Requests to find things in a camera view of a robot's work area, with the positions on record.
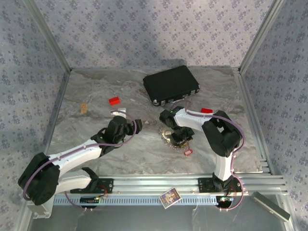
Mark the small circuit board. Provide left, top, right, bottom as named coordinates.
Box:
left=80, top=196, right=101, bottom=205
left=217, top=196, right=235, bottom=204

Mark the metal key plate with rings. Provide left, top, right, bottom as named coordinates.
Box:
left=158, top=127, right=192, bottom=152

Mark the slotted grey cable duct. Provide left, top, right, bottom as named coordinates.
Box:
left=52, top=194, right=217, bottom=206

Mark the white plastic bracket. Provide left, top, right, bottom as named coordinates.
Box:
left=31, top=199, right=53, bottom=219

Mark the aluminium frame post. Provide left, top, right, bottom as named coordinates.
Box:
left=24, top=0, right=73, bottom=73
left=238, top=0, right=288, bottom=75

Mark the grey metal bar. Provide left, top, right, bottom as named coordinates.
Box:
left=250, top=192, right=291, bottom=221

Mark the aluminium side rail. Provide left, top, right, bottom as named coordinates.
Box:
left=237, top=68, right=296, bottom=231
left=18, top=69, right=72, bottom=231

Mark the small printed card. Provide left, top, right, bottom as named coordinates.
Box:
left=158, top=187, right=182, bottom=209

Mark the black briefcase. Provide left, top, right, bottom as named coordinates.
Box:
left=142, top=64, right=201, bottom=106

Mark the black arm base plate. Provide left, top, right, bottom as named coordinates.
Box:
left=69, top=177, right=114, bottom=194
left=197, top=177, right=243, bottom=193

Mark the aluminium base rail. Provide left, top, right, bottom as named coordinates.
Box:
left=98, top=174, right=288, bottom=195

